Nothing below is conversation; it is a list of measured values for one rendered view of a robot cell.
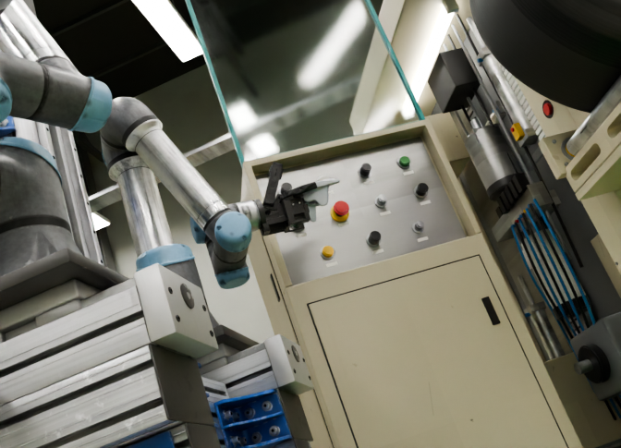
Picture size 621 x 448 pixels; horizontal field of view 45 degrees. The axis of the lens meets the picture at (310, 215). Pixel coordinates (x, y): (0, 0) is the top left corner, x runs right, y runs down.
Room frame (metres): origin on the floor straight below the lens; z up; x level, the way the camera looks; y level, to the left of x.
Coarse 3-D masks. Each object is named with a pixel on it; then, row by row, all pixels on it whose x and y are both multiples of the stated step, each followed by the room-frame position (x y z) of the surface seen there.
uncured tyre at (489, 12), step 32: (480, 0) 1.35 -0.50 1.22; (512, 0) 1.26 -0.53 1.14; (544, 0) 1.21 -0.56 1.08; (576, 0) 1.19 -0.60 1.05; (608, 0) 1.19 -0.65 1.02; (480, 32) 1.40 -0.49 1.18; (512, 32) 1.32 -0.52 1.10; (544, 32) 1.27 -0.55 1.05; (576, 32) 1.23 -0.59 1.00; (608, 32) 1.22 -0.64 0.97; (512, 64) 1.38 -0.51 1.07; (544, 64) 1.34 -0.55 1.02; (576, 64) 1.31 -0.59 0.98; (608, 64) 1.29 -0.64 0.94; (544, 96) 1.43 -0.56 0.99; (576, 96) 1.39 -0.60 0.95
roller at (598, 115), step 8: (616, 80) 1.31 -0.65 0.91; (616, 88) 1.31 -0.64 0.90; (608, 96) 1.34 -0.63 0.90; (616, 96) 1.32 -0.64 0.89; (600, 104) 1.37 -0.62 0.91; (608, 104) 1.35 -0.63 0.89; (616, 104) 1.34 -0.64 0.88; (592, 112) 1.40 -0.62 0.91; (600, 112) 1.38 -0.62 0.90; (608, 112) 1.37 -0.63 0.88; (584, 120) 1.45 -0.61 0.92; (592, 120) 1.41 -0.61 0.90; (600, 120) 1.40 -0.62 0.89; (584, 128) 1.45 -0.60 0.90; (592, 128) 1.43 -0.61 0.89; (576, 136) 1.48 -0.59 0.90; (584, 136) 1.46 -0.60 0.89; (568, 144) 1.52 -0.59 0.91; (576, 144) 1.50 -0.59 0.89; (584, 144) 1.49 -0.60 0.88; (568, 152) 1.53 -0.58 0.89; (576, 152) 1.52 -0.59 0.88
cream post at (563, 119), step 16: (528, 96) 1.69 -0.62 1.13; (560, 112) 1.61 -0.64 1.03; (576, 112) 1.59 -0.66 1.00; (544, 128) 1.69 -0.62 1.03; (560, 128) 1.64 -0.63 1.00; (576, 128) 1.59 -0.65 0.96; (592, 208) 1.68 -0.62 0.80; (608, 208) 1.63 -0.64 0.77; (608, 224) 1.65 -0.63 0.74; (608, 240) 1.68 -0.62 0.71
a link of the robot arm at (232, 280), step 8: (208, 248) 1.54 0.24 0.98; (216, 264) 1.51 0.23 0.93; (224, 264) 1.49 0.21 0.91; (232, 264) 1.49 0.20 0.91; (240, 264) 1.51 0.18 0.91; (216, 272) 1.54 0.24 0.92; (224, 272) 1.52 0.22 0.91; (232, 272) 1.52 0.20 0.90; (240, 272) 1.53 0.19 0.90; (248, 272) 1.55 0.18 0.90; (224, 280) 1.53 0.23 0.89; (232, 280) 1.53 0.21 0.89; (240, 280) 1.55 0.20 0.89; (248, 280) 1.57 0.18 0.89; (224, 288) 1.57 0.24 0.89
